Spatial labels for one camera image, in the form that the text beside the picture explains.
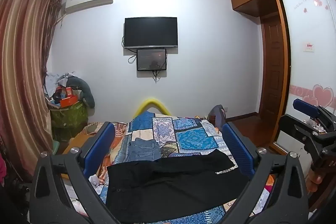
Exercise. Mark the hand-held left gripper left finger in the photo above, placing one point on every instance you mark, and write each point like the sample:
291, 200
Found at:
101, 145

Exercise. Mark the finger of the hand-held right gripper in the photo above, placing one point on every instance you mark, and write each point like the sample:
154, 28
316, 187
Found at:
305, 106
291, 127

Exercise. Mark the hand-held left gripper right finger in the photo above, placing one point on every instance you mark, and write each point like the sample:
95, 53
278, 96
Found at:
237, 145

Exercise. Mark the black pants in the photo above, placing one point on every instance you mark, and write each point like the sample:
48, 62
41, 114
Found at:
162, 187

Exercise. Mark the person's right hand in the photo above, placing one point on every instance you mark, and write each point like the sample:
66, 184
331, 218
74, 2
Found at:
315, 179

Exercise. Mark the orange striped bed sheet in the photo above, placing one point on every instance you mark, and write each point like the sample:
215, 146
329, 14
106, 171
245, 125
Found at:
119, 127

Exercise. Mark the grey bag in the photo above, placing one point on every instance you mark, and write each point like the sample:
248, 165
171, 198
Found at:
216, 115

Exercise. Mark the white crumpled cloth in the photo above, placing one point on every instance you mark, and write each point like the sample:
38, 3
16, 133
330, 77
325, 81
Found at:
95, 182

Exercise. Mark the blue denim jeans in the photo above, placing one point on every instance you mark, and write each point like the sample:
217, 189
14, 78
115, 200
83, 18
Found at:
141, 150

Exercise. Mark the blue patchwork blanket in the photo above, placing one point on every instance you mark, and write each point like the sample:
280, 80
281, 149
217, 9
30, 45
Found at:
189, 134

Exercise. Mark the grey plush toy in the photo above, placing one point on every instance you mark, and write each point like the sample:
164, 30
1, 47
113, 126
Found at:
86, 92

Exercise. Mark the orange red box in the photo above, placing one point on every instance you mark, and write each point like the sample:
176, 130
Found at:
68, 101

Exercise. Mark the scattered paper clutter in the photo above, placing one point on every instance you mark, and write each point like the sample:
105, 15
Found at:
72, 195

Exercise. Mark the yellow curved foam tube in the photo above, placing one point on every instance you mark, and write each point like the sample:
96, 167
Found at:
151, 101

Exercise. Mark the pile of pale clothes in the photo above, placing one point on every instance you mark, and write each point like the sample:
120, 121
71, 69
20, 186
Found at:
56, 79

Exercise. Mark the pink cloth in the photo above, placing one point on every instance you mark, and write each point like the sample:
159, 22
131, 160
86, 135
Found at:
2, 169

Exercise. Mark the striped brown curtain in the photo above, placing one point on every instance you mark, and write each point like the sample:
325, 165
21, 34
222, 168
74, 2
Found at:
23, 69

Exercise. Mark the small paper wall note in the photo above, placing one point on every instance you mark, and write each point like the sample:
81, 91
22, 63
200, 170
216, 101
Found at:
309, 46

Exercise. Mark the small black wall monitor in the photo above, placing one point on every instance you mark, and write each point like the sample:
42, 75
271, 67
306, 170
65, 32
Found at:
151, 59

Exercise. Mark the black wall television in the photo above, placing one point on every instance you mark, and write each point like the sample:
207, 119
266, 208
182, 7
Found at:
151, 32

